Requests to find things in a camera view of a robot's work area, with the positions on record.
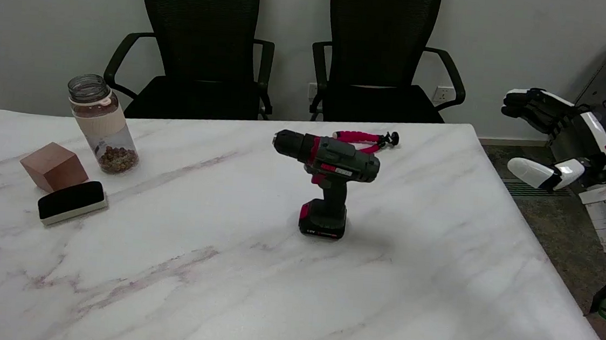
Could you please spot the glass jar with nuts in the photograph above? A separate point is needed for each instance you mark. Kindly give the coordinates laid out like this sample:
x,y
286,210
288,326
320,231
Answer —
x,y
103,127

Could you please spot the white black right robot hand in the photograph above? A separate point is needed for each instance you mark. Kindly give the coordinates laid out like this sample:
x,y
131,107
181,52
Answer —
x,y
595,133

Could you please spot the brown wooden cube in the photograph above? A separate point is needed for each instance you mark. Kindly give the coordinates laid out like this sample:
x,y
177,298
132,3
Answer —
x,y
54,166

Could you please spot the black white board eraser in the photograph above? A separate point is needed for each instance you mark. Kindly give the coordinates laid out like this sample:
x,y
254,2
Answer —
x,y
71,200

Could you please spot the dark floor vent grille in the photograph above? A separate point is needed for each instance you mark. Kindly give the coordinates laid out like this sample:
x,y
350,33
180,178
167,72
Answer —
x,y
528,189

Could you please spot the black red power screwdriver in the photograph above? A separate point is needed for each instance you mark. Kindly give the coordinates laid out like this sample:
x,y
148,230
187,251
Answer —
x,y
344,162

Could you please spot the white wall power socket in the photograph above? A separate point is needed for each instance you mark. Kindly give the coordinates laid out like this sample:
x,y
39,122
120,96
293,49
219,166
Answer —
x,y
443,94
312,91

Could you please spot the red flexible mini tripod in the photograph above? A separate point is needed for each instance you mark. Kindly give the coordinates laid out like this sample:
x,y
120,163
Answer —
x,y
357,137

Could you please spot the black mesh office chair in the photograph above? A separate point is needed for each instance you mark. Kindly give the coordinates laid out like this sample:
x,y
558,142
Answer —
x,y
200,32
381,41

